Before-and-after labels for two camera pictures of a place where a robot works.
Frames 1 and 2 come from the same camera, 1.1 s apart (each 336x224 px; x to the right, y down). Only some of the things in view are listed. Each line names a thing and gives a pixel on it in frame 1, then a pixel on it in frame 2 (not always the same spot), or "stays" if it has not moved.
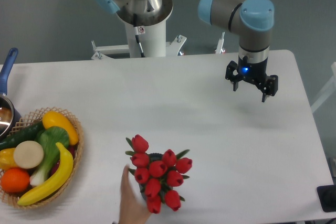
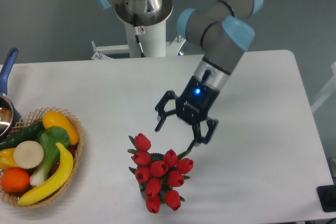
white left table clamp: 102,51 stays
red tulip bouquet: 158,179 stays
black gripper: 257,71 to 192,105
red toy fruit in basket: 72,149 stays
